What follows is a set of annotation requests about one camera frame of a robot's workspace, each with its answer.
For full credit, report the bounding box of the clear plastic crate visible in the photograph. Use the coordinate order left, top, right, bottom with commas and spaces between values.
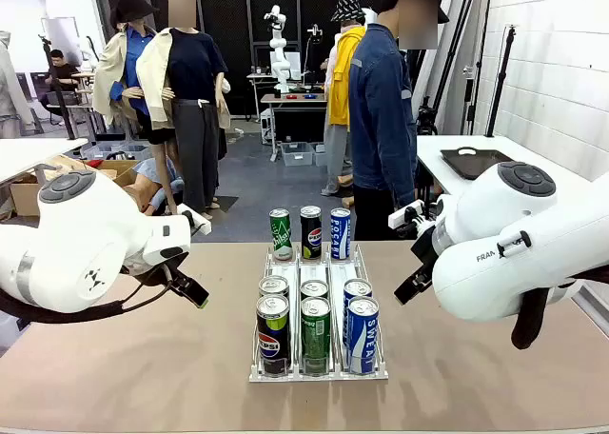
80, 141, 153, 162

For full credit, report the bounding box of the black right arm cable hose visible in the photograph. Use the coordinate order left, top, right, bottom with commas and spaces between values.
511, 265, 609, 352

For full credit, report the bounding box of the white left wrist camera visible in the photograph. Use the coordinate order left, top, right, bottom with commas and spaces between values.
176, 204, 213, 237

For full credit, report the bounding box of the seated person black shirt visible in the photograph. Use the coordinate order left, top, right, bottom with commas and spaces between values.
40, 49, 83, 107

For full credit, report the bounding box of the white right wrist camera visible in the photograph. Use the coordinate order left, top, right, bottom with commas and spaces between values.
387, 199, 427, 230

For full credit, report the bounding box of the patterned bucket hat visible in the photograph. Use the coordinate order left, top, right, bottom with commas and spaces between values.
330, 0, 366, 24

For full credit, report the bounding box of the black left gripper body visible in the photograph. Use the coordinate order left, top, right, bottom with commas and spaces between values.
124, 251, 191, 287

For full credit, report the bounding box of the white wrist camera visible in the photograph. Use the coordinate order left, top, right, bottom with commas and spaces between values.
176, 204, 213, 237
387, 199, 427, 230

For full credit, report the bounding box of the black light stand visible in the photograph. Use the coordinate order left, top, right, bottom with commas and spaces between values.
484, 24, 519, 138

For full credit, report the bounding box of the white can dispenser rack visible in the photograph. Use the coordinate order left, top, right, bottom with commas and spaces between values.
248, 243, 389, 384

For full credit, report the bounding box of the mannequin blue shirt beige coat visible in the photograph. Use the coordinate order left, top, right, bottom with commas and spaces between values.
92, 19, 161, 145

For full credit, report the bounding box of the black Pepsi display can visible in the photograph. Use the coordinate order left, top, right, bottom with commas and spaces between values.
299, 205, 324, 262

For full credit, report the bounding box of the person in denim jacket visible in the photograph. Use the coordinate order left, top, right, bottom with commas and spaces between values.
348, 0, 451, 243

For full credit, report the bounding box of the green Chilsung display can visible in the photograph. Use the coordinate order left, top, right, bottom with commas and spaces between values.
268, 207, 294, 262

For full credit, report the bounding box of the black camera tripod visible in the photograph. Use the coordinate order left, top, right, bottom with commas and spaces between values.
37, 34, 77, 141
417, 95, 439, 136

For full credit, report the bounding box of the mannequin in yellow jacket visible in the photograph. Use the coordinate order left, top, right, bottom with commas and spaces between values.
321, 19, 367, 197

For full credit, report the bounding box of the lying mannequin torso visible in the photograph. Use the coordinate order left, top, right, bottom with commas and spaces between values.
116, 157, 186, 217

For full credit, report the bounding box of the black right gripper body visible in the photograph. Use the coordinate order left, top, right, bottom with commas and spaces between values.
409, 224, 446, 283

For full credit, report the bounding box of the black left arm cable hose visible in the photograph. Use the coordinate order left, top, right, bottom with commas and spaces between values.
0, 262, 175, 326

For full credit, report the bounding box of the mannequin navy tee cream jacket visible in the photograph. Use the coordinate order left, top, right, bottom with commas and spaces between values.
136, 0, 233, 222

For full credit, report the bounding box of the blue Pocari Sweat can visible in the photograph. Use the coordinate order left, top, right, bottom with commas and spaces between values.
346, 295, 381, 376
343, 278, 374, 349

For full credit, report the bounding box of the blue Pocari display can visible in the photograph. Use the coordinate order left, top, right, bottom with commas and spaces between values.
329, 207, 352, 261

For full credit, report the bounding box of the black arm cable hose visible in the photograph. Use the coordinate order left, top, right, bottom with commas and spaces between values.
0, 262, 175, 326
511, 265, 609, 352

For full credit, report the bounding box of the mannequin in grey hoodie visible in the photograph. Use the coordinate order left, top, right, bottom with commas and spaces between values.
0, 30, 35, 140

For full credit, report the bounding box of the background work table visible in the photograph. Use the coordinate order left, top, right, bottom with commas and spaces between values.
260, 92, 330, 163

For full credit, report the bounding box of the black serving tray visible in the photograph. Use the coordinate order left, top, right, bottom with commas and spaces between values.
440, 148, 516, 182

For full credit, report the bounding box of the black bucket hat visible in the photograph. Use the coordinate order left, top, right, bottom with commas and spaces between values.
109, 0, 161, 30

